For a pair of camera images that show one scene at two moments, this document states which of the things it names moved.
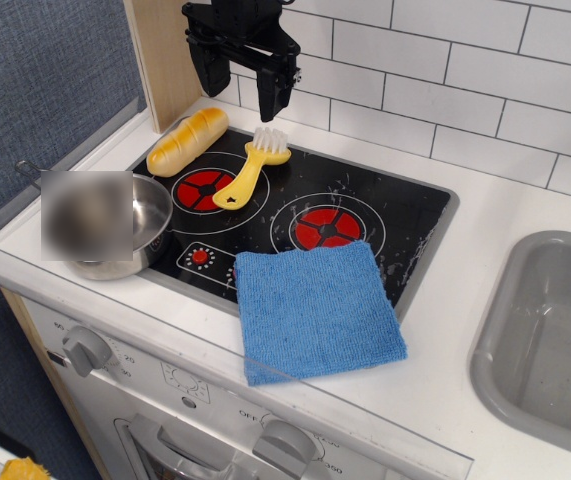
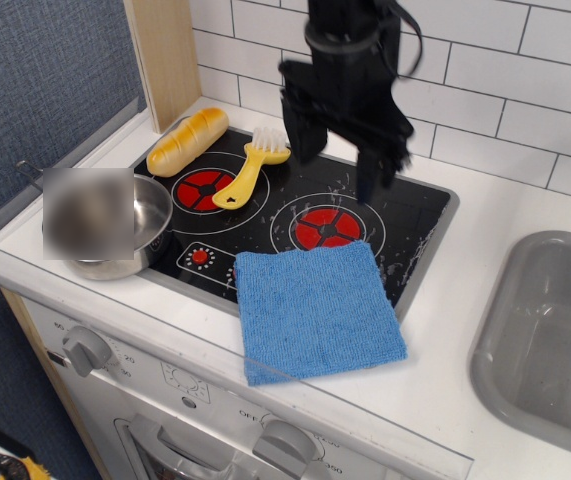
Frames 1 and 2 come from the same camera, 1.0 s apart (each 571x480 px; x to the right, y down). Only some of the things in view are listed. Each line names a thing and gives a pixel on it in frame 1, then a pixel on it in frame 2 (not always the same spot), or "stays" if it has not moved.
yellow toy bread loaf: (194, 137) stays
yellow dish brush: (269, 146) stays
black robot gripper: (246, 31) → (356, 96)
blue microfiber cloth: (307, 313) stays
